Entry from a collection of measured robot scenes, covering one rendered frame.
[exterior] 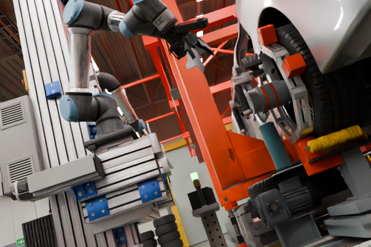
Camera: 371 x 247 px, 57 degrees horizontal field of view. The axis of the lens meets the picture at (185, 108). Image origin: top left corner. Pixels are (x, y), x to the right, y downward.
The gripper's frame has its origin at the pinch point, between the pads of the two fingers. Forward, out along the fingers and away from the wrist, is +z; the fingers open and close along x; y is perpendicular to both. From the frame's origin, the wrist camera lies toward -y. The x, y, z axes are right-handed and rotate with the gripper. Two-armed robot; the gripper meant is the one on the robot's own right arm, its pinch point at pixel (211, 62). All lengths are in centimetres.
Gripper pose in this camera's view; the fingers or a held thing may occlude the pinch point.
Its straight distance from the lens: 124.6
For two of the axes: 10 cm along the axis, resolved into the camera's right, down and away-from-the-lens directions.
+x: -3.0, 5.1, -8.1
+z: 6.9, 7.0, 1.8
